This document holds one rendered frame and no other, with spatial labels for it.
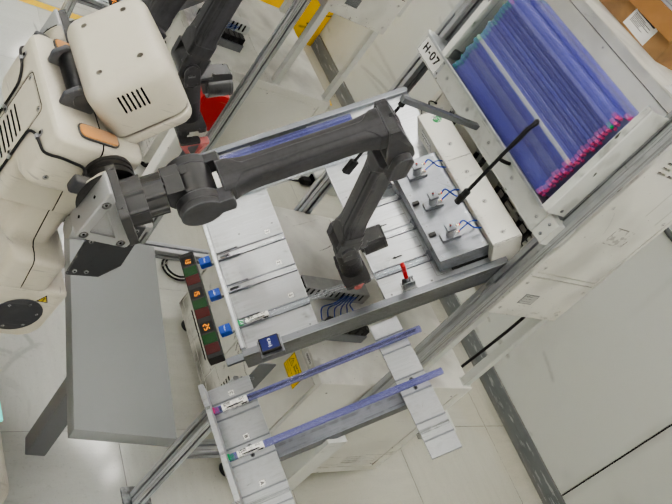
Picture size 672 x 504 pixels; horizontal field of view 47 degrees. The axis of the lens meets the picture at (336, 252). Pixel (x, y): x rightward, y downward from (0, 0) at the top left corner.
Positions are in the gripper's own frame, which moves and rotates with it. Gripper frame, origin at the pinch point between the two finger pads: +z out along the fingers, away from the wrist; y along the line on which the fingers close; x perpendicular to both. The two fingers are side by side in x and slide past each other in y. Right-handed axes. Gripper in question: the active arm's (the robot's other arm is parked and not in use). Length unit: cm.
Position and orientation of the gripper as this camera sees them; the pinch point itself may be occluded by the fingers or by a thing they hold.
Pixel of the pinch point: (357, 284)
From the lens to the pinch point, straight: 198.2
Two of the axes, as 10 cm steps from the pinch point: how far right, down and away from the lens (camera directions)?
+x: -9.2, 3.8, -0.3
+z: 1.8, 5.1, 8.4
